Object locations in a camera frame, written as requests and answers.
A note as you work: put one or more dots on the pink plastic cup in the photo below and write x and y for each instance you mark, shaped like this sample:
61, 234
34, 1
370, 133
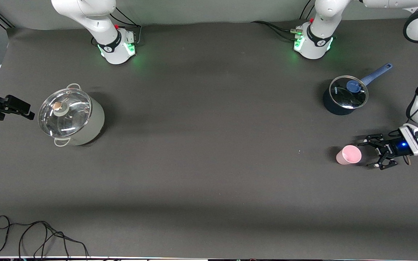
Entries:
348, 155

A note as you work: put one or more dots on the large glass lid, grey knob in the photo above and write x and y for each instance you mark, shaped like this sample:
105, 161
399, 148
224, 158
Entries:
67, 116

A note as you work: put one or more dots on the dark blue saucepan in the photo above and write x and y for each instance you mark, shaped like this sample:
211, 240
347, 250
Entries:
330, 107

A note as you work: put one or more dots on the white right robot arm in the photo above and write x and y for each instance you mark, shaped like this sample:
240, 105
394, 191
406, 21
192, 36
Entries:
89, 18

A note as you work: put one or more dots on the small glass lid, blue knob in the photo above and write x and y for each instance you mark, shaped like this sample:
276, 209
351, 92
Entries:
347, 96

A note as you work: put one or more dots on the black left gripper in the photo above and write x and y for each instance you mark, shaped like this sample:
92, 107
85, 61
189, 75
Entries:
394, 148

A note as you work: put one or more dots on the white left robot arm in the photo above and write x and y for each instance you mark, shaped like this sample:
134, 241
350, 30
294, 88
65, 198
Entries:
321, 32

